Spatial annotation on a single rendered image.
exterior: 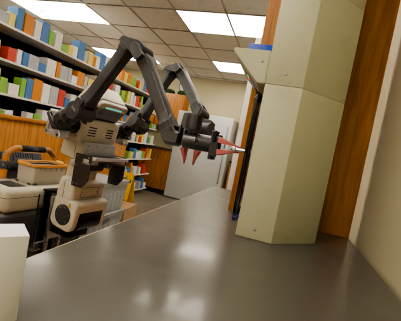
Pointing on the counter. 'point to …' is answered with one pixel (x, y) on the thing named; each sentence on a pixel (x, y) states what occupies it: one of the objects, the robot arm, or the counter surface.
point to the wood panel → (370, 16)
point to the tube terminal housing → (299, 120)
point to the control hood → (254, 64)
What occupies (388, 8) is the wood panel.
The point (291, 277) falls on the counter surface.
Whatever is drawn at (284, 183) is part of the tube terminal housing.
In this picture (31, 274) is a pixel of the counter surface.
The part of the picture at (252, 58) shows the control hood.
